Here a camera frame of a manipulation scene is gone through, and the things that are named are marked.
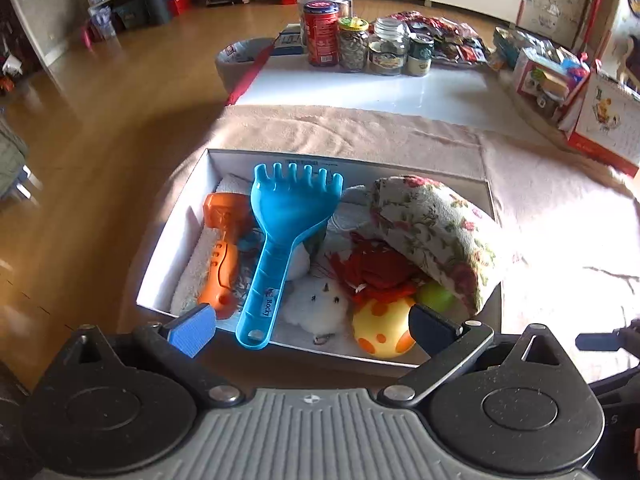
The blue white carton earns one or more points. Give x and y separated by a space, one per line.
290 40

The colourful cardboard toy box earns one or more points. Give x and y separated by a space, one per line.
540 80

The red tin can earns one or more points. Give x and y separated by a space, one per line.
321 35

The white plush radish toy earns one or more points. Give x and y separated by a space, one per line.
300 260

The red and white carton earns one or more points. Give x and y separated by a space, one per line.
605 110

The orange toy hammer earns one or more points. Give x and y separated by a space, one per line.
225 260

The blue toy rake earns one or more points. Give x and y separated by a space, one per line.
280 220

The grey basket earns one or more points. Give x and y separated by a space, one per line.
235 62

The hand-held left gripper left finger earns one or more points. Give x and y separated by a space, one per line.
192 327

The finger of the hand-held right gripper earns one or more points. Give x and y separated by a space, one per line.
620 405
597 342

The teal tin box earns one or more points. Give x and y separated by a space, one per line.
510 45

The glass jar of seeds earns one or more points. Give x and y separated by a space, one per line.
352 47

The floral cloth pouch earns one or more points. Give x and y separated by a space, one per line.
440 230

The white cardboard box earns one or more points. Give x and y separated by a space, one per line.
170 265

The green toy egg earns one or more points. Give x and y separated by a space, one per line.
435 297

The yellow spotted mushroom toy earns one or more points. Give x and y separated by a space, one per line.
380 325

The white fluffy plush toy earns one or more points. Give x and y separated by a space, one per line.
315 310

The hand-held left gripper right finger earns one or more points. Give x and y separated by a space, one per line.
430 325

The short labelled glass jar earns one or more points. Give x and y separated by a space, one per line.
387 52

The red floral sachet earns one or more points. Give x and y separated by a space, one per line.
380 270

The green cloth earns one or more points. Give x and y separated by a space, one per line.
10 160

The beige blanket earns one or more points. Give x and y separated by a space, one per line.
350 125

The pile of snack packets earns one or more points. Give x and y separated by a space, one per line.
450 40

